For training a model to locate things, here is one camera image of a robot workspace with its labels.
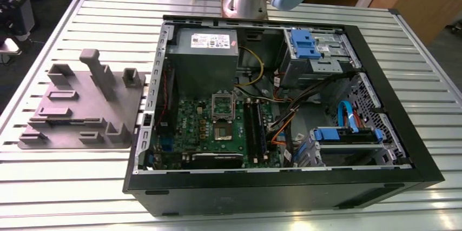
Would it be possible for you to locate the black wire bundle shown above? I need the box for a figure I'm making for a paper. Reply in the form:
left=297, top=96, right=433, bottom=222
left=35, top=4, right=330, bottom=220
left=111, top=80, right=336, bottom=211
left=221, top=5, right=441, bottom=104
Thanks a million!
left=269, top=71, right=358, bottom=130

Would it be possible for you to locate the blue flat wire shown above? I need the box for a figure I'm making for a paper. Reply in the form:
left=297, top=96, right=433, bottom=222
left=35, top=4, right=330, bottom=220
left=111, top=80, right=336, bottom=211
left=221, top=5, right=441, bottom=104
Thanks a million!
left=293, top=137, right=313, bottom=167

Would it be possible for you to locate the grey parts rack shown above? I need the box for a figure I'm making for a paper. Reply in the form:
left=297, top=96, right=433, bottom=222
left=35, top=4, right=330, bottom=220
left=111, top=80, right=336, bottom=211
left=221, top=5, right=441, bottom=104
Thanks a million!
left=16, top=48, right=147, bottom=150

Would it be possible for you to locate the black RAM slot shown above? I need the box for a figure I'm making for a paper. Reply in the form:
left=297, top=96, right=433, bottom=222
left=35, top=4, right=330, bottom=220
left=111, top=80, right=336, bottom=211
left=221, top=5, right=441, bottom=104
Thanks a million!
left=243, top=100, right=255, bottom=162
left=246, top=100, right=259, bottom=162
left=255, top=100, right=271, bottom=161
left=251, top=100, right=265, bottom=161

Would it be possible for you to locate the black PC case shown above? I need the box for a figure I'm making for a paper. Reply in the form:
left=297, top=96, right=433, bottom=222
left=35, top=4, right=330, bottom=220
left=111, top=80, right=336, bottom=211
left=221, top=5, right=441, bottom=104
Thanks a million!
left=122, top=14, right=446, bottom=217

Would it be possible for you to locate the black disk, blue carrier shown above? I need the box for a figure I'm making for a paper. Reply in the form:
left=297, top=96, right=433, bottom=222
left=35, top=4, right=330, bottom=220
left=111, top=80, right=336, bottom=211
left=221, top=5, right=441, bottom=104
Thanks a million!
left=313, top=127, right=386, bottom=145

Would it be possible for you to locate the graphics card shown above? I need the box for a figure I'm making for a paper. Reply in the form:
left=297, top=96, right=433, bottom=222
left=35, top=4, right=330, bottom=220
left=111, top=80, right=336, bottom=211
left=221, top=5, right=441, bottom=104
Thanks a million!
left=182, top=151, right=245, bottom=169

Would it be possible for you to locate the orange wire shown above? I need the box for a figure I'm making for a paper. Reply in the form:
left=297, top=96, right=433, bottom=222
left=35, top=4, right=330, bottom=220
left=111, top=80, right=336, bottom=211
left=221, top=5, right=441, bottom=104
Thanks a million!
left=269, top=119, right=294, bottom=145

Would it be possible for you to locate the blue plastic carrier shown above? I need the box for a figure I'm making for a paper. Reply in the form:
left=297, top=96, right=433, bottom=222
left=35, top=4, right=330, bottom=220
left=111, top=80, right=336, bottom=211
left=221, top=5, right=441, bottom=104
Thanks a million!
left=290, top=29, right=324, bottom=60

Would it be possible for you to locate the blue RAM stick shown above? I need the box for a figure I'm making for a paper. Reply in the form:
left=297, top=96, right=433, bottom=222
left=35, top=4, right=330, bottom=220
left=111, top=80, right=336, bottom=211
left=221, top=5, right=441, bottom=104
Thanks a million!
left=46, top=118, right=87, bottom=127

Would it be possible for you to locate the grey power supply unit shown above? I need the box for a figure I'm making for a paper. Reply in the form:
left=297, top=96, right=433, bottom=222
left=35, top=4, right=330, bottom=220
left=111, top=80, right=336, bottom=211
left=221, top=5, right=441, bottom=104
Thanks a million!
left=166, top=28, right=239, bottom=99

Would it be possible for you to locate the green motherboard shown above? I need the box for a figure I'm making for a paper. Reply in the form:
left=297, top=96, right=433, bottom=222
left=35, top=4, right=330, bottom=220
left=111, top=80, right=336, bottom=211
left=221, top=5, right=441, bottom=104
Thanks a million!
left=149, top=94, right=286, bottom=169

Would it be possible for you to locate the wooden cabinet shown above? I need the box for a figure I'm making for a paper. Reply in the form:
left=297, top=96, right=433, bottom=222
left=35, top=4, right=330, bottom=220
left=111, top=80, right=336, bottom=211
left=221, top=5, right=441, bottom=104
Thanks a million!
left=370, top=0, right=462, bottom=45

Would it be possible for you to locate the tall silver drive cage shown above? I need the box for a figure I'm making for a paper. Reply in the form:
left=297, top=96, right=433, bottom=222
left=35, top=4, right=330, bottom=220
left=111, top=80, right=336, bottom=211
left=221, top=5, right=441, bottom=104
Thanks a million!
left=281, top=27, right=364, bottom=88

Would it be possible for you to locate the yellow power wire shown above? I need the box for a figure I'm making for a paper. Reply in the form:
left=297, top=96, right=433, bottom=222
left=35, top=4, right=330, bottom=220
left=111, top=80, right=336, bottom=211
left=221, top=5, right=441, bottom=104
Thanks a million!
left=234, top=45, right=266, bottom=88

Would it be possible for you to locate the blue looped data wire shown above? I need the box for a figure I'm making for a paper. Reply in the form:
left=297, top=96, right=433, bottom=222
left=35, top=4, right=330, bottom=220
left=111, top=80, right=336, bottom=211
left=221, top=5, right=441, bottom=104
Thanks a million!
left=337, top=100, right=362, bottom=134

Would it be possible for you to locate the metal socket cover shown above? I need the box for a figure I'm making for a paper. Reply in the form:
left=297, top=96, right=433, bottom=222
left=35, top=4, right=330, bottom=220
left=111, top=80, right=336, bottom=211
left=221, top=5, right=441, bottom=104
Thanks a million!
left=210, top=91, right=238, bottom=123

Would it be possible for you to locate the CPU socket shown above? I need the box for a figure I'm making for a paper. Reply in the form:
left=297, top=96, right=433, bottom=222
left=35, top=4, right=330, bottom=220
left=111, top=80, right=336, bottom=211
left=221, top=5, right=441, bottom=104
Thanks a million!
left=213, top=121, right=235, bottom=141

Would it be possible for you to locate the low silver disk bay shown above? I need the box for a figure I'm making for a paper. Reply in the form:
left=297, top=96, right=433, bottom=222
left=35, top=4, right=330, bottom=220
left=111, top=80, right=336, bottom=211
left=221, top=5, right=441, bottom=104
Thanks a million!
left=309, top=133, right=413, bottom=168

